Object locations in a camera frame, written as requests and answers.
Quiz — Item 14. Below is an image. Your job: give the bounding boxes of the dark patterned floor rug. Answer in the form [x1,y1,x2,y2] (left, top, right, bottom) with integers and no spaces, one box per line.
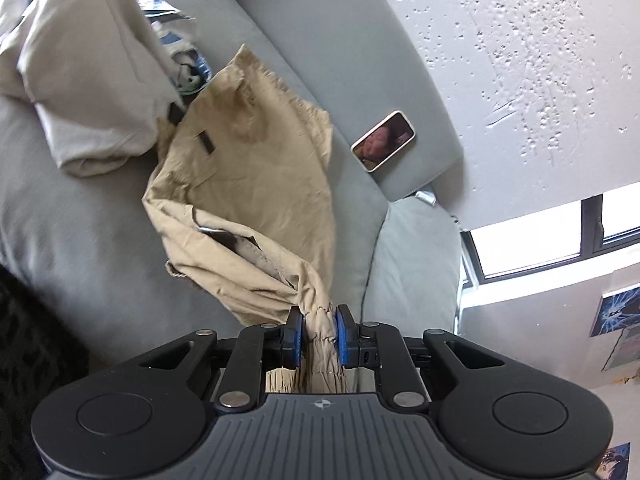
[0,262,92,480]

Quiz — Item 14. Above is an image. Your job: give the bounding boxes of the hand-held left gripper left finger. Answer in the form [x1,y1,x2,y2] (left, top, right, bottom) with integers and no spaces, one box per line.
[137,305,306,409]

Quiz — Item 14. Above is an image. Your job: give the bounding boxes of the smartphone in cream case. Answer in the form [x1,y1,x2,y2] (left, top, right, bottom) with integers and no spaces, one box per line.
[350,110,417,174]

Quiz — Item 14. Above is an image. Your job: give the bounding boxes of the pale wall picture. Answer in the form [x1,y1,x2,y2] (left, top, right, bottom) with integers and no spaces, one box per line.
[602,331,640,372]

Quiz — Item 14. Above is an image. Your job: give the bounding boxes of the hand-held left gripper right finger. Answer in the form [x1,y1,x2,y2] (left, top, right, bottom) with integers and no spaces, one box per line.
[335,303,501,408]

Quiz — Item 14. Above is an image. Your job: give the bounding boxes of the window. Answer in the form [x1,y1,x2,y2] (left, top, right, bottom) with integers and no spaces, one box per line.
[459,182,640,283]

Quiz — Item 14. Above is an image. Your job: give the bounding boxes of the blue white patterned garment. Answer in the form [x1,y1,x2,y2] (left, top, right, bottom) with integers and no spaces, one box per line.
[144,0,216,100]

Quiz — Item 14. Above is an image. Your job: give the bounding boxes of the tan shorts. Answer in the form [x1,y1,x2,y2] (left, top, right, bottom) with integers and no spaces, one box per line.
[141,44,352,397]

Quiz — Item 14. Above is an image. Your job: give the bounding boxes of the grey sofa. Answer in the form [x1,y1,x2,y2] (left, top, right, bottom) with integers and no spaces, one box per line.
[0,0,465,391]

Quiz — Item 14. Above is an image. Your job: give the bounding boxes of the blue anime wall poster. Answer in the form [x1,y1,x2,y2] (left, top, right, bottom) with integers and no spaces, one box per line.
[589,283,640,339]
[594,442,632,479]

